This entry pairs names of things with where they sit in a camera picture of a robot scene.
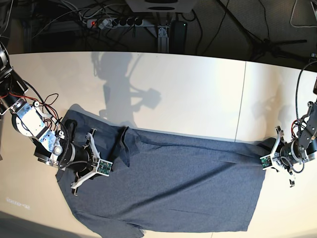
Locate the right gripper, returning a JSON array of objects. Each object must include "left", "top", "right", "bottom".
[{"left": 58, "top": 128, "right": 101, "bottom": 196}]

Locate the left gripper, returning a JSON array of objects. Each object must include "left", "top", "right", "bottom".
[{"left": 272, "top": 138, "right": 301, "bottom": 171}]

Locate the blue grey T-shirt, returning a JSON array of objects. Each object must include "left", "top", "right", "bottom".
[{"left": 56, "top": 110, "right": 275, "bottom": 238}]

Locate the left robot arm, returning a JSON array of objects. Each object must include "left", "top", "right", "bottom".
[{"left": 270, "top": 60, "right": 317, "bottom": 175}]

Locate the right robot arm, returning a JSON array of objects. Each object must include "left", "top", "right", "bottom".
[{"left": 0, "top": 45, "right": 103, "bottom": 195}]

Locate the white table label sticker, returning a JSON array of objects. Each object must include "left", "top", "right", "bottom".
[{"left": 5, "top": 197, "right": 30, "bottom": 210}]

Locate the black tripod stand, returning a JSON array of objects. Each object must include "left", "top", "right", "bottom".
[{"left": 216, "top": 0, "right": 309, "bottom": 63}]

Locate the white power strip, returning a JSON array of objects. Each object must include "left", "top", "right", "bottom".
[{"left": 86, "top": 17, "right": 155, "bottom": 30}]

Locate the black power adapter box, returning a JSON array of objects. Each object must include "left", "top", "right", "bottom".
[{"left": 169, "top": 20, "right": 187, "bottom": 54}]

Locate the grey speaker box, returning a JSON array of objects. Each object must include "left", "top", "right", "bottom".
[{"left": 125, "top": 0, "right": 198, "bottom": 13}]

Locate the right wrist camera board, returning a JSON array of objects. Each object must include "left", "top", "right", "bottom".
[{"left": 97, "top": 159, "right": 112, "bottom": 177}]

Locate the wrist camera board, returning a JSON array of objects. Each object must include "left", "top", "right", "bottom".
[
  {"left": 97, "top": 159, "right": 112, "bottom": 177},
  {"left": 260, "top": 156, "right": 272, "bottom": 170}
]

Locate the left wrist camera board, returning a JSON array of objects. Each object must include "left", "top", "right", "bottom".
[{"left": 260, "top": 156, "right": 272, "bottom": 170}]

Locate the aluminium frame post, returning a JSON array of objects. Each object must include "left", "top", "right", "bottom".
[{"left": 157, "top": 26, "right": 169, "bottom": 54}]

